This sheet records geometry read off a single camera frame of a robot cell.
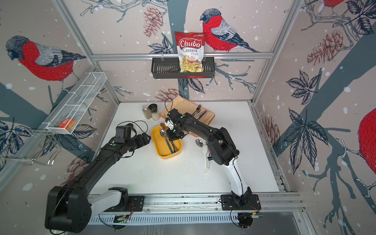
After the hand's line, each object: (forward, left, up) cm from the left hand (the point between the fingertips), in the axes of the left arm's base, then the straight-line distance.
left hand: (148, 136), depth 86 cm
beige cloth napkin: (-3, -25, +8) cm, 27 cm away
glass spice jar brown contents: (+23, +6, -4) cm, 24 cm away
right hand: (+1, -12, -5) cm, 13 cm away
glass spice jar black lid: (+25, +2, -2) cm, 25 cm away
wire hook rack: (-18, +38, +24) cm, 48 cm away
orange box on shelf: (-7, +29, +23) cm, 38 cm away
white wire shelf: (+3, +36, +18) cm, 41 cm away
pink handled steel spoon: (+2, -31, -11) cm, 33 cm away
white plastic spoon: (-3, -35, -11) cm, 37 cm away
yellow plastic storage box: (-1, -6, -12) cm, 13 cm away
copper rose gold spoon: (+10, -8, -2) cm, 13 cm away
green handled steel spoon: (+8, -7, -9) cm, 14 cm away
